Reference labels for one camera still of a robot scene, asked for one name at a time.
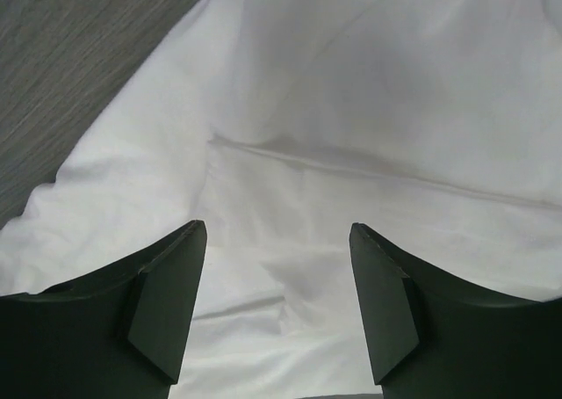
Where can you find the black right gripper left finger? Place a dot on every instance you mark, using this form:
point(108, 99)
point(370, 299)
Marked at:
point(117, 332)

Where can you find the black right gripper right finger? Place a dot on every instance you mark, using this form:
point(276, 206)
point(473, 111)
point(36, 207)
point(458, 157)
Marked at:
point(430, 334)

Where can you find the white t shirt with print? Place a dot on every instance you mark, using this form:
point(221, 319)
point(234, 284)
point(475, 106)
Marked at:
point(280, 123)

